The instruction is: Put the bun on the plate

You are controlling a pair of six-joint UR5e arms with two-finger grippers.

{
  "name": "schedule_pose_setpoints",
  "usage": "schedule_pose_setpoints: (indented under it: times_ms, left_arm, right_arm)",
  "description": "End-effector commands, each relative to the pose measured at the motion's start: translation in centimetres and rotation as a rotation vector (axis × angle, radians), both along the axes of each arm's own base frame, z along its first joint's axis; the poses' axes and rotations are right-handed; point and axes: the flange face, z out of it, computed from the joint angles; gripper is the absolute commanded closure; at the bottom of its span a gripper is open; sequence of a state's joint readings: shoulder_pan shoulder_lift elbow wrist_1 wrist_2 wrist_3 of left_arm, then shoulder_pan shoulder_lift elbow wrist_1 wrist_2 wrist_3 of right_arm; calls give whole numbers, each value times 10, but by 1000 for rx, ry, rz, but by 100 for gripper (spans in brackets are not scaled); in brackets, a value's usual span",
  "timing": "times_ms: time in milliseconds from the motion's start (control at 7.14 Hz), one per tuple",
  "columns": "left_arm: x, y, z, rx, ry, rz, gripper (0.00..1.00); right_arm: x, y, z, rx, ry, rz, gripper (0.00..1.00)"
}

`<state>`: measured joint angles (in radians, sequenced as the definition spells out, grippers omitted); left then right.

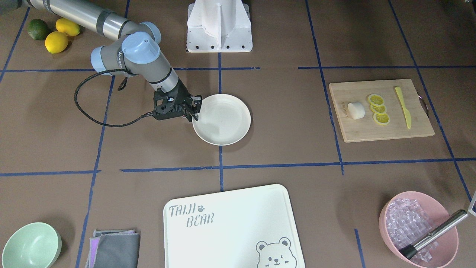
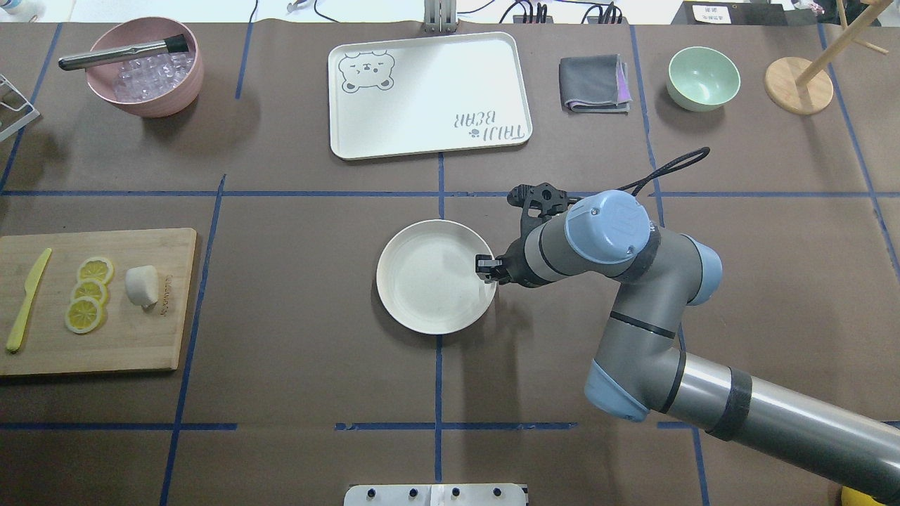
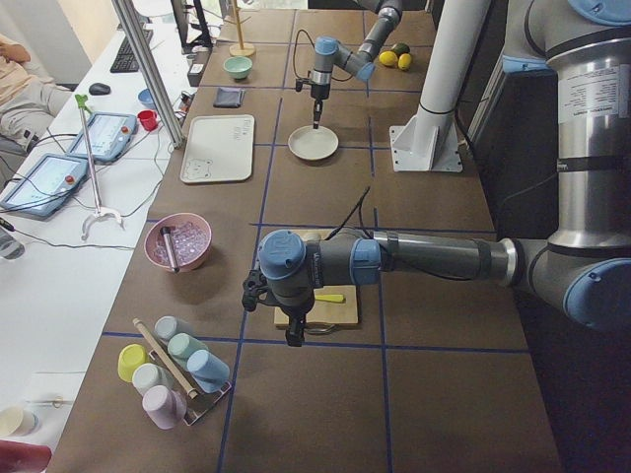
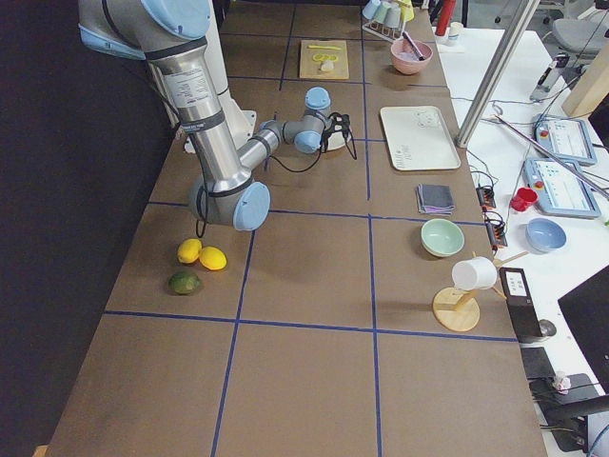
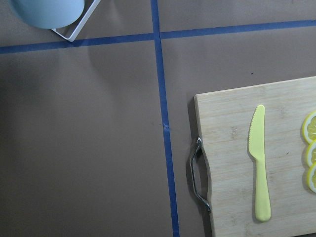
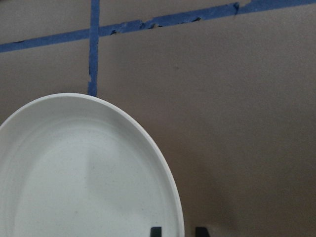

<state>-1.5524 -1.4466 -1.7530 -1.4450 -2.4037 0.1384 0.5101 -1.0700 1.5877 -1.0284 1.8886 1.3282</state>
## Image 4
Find black power strip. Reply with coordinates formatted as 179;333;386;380
476;186;508;252

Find bamboo cutting board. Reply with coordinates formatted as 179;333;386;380
299;39;349;80

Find yellow lemon near edge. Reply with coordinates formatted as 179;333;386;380
177;238;203;265

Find black box device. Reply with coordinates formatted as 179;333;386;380
499;267;542;344

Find metal black-tipped tongs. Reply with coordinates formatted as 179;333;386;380
402;31;425;61

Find pink bowl with ice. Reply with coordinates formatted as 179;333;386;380
390;38;434;75

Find wire cup rack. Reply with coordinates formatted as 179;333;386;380
362;0;415;42

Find red cup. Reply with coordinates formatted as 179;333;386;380
510;187;539;212

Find far teach pendant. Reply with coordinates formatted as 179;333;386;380
533;114;598;167

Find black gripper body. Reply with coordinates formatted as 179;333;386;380
324;112;351;142

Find mint green bowl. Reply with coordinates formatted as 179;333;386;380
421;219;465;257

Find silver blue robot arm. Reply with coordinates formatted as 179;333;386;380
78;1;350;230

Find white paper cup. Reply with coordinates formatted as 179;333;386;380
446;22;463;46

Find green lime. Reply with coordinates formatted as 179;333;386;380
168;271;201;295

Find white bear tray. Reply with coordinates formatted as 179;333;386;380
380;106;461;171

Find grey purple folded cloth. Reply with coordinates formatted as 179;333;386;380
416;184;455;215

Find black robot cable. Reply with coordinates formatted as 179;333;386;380
263;111;359;174

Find beige round plate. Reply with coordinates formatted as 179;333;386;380
325;130;351;151

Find blue bowl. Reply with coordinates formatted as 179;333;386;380
525;218;567;252

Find teach pendant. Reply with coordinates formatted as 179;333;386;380
533;114;598;167
523;158;600;219

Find wooden mug stand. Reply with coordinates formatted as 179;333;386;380
432;251;528;332

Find white mug on stand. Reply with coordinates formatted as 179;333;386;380
451;256;498;290

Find aluminium frame post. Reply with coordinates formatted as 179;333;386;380
456;0;540;149

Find near teach pendant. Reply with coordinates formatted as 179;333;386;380
523;158;600;219

